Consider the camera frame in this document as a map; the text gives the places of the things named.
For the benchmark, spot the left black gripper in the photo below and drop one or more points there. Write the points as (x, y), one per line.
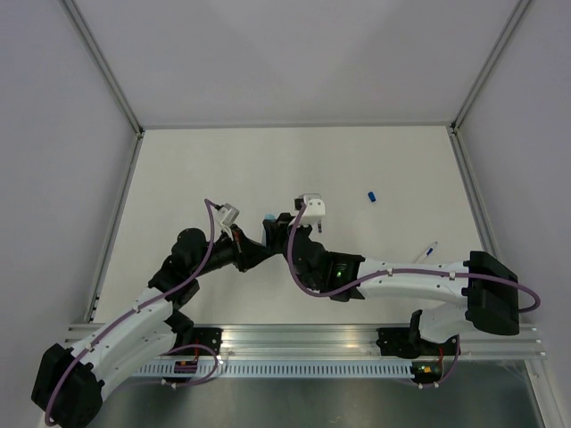
(247, 253)

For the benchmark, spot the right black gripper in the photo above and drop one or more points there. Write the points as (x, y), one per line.
(272, 229)

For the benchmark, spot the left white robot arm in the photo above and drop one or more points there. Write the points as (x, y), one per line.
(73, 382)

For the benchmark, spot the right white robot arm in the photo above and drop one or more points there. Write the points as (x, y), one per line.
(478, 294)

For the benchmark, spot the white pen with blue tip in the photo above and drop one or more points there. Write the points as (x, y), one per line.
(426, 252)

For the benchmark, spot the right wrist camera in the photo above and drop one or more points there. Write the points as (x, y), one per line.
(310, 208)

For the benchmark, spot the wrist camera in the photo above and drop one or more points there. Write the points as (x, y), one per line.
(226, 216)
(310, 208)

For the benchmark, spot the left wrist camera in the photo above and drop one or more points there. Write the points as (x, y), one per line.
(226, 216)

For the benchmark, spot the aluminium front rail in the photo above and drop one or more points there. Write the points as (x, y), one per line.
(356, 342)

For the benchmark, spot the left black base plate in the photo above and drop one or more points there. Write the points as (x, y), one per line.
(210, 337)

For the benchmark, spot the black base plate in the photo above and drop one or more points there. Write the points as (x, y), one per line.
(406, 343)
(210, 337)

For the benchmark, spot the white slotted cable duct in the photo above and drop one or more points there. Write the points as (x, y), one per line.
(312, 369)

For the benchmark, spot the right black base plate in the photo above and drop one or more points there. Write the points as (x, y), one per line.
(406, 343)

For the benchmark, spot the left aluminium frame post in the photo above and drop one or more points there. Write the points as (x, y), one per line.
(88, 40)

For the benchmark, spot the aluminium frame post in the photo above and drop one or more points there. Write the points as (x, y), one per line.
(508, 31)
(88, 40)

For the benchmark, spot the right aluminium frame post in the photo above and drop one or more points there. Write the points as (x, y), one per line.
(508, 31)

